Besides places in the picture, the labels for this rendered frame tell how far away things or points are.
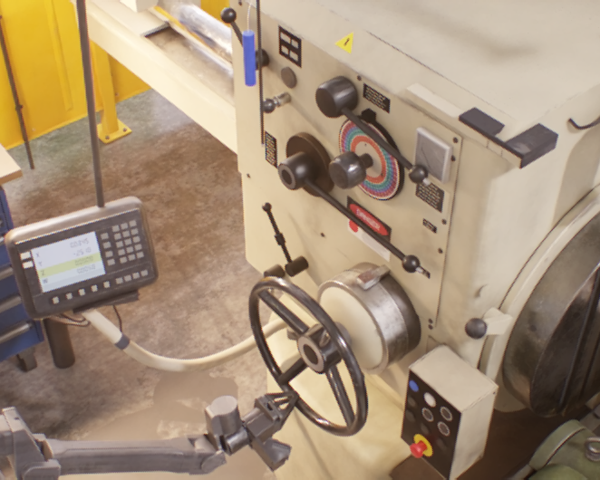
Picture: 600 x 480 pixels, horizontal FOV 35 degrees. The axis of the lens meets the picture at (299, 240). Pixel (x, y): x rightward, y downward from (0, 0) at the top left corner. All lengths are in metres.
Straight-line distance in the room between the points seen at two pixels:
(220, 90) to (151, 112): 2.06
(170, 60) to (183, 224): 1.32
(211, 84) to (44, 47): 1.64
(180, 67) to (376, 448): 1.30
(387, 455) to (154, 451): 0.90
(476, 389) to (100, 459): 0.75
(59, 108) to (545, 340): 3.12
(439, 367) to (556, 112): 0.58
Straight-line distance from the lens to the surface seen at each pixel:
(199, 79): 2.99
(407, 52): 1.81
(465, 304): 1.91
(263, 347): 2.16
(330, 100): 1.83
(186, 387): 3.65
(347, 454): 2.78
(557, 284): 1.97
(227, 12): 2.07
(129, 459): 2.00
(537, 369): 2.04
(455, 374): 1.96
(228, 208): 4.34
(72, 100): 4.66
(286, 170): 2.04
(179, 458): 2.04
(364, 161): 1.87
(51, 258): 2.39
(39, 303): 2.42
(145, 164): 4.63
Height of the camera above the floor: 2.84
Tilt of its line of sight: 43 degrees down
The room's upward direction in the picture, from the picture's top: straight up
